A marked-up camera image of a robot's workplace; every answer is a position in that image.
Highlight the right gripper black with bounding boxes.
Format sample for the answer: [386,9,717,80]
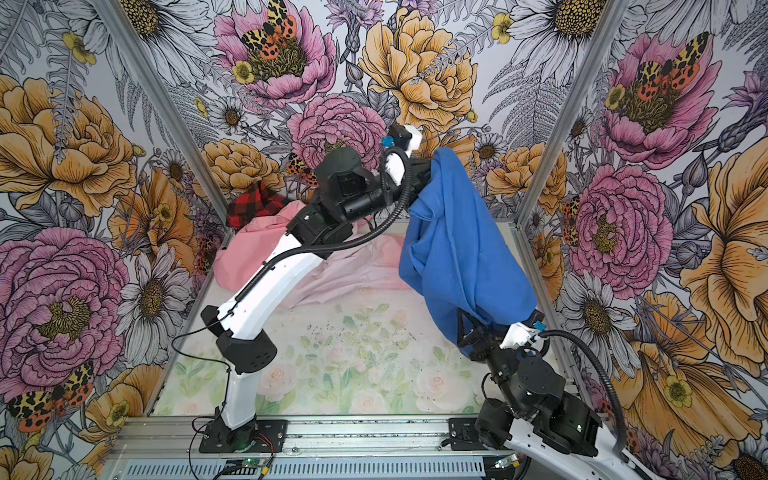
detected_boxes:
[454,307,530,417]

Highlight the blue cloth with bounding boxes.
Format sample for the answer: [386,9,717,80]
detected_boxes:
[399,148,537,344]

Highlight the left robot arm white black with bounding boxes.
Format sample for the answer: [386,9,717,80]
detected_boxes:
[200,146,430,453]

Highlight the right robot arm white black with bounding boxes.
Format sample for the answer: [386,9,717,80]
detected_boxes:
[457,318,656,479]

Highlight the pink cloth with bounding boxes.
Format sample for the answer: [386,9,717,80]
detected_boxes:
[213,201,408,308]

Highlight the red black plaid cloth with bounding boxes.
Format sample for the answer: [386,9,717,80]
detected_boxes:
[226,182,289,230]

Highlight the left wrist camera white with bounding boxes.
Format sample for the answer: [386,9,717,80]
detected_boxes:
[380,123,423,186]

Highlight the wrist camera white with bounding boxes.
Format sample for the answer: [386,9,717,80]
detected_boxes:
[380,123,423,186]
[500,321,546,350]

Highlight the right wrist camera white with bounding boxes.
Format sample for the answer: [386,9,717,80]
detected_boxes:
[500,321,546,350]

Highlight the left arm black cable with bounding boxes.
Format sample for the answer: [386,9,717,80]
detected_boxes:
[170,146,415,373]

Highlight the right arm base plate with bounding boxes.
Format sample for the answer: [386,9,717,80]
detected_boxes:
[442,417,486,451]

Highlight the aluminium front rail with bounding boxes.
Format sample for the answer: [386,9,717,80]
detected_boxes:
[107,414,461,462]

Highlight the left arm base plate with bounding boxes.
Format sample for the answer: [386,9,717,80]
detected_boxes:
[199,418,289,454]

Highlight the right aluminium frame post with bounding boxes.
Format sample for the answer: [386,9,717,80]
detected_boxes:
[514,0,628,226]

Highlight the aluminium frame post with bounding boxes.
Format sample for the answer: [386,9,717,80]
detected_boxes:
[94,1,228,223]
[514,0,628,226]

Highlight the white slotted cable duct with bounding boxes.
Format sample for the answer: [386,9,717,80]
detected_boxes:
[115,456,486,479]

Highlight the left aluminium frame post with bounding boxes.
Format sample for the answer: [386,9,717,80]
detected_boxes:
[94,1,228,223]

